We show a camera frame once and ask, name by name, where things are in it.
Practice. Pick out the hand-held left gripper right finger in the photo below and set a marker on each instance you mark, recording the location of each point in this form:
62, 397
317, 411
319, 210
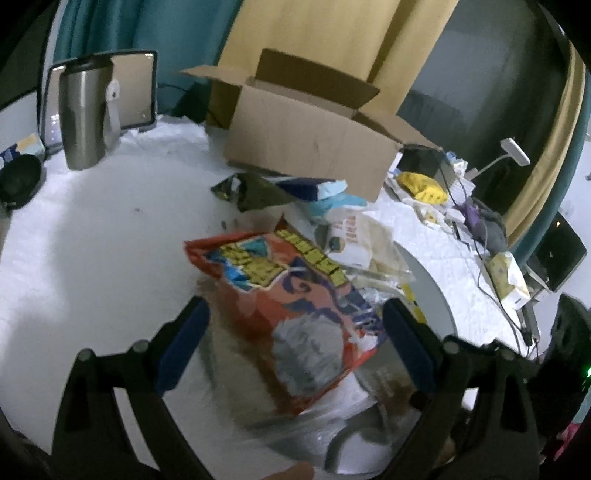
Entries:
411, 341

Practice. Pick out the dark grey chair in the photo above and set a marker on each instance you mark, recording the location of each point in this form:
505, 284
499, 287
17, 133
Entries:
429, 113

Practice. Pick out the wide yellow curtain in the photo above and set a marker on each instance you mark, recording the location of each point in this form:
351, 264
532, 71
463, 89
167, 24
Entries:
323, 32

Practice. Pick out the black bowl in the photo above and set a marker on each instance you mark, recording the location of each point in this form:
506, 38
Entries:
21, 180

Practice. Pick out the yellow and white tissue box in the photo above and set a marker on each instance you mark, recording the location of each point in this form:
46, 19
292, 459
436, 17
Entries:
505, 277

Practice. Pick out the beige clear snack packet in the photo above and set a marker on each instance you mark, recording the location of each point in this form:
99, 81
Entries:
383, 249

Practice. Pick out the clear plastic bag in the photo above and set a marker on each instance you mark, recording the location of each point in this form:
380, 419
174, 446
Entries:
388, 369

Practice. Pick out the white plastic bag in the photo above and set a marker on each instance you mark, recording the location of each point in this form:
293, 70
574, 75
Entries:
429, 212

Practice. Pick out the narrow yellow curtain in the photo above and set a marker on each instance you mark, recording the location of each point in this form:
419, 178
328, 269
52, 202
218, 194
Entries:
554, 138

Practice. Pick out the dark green snack bag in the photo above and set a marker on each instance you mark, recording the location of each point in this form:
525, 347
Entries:
258, 191

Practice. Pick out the brown cardboard box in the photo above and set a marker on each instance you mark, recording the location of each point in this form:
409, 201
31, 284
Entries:
300, 138

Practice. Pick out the white and blue crumpled bag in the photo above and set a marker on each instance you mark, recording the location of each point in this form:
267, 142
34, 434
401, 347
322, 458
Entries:
457, 161

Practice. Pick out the white desk lamp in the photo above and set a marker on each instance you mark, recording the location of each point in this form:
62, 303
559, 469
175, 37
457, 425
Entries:
515, 151

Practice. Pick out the tablet computer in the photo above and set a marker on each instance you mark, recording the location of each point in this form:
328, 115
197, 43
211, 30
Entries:
134, 87

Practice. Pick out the white red-print snack packet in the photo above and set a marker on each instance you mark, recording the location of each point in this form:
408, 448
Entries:
351, 235

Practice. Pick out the purple and grey cloth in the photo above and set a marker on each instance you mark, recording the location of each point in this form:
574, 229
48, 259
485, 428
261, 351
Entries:
489, 226

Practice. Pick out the blue and white snack packet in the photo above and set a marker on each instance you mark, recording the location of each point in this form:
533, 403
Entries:
314, 187

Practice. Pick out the laptop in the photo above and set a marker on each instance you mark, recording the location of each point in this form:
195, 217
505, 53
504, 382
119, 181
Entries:
561, 251

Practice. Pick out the black box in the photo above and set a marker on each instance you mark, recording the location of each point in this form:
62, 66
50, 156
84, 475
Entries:
420, 159

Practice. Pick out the yellow crumpled packet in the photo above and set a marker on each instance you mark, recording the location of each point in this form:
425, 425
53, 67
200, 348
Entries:
420, 187

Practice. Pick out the blue and yellow packet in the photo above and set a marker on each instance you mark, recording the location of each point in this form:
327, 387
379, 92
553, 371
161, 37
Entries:
27, 145

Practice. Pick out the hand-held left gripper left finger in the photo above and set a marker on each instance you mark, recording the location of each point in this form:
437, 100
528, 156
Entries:
184, 341

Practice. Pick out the light blue snack packet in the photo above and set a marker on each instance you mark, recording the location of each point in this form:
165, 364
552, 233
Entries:
341, 203

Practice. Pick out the orange snack bag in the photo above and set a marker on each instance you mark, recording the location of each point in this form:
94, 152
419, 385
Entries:
295, 323

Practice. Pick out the person's left hand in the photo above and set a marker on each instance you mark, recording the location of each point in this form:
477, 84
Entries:
293, 473

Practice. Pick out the teal curtain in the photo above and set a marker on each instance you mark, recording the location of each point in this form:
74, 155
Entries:
161, 32

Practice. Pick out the stainless steel tumbler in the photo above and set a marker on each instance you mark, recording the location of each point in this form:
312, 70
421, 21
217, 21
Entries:
83, 120

